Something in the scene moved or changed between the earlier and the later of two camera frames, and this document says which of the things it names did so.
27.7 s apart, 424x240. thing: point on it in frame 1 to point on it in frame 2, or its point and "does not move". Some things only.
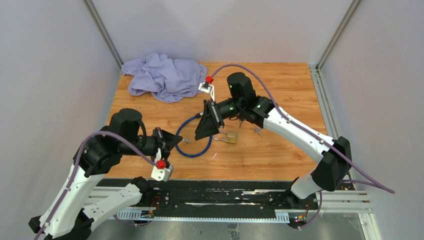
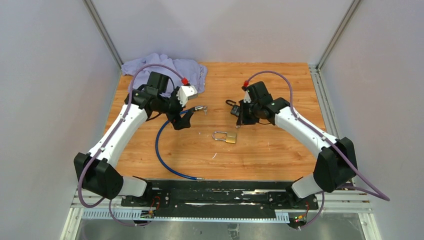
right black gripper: x=210 y=121 to x=242 y=119
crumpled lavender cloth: x=166 y=79 does not move
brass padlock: x=231 y=137 does not move
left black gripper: x=166 y=141 to x=178 y=122
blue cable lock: x=196 y=116 to x=196 y=108
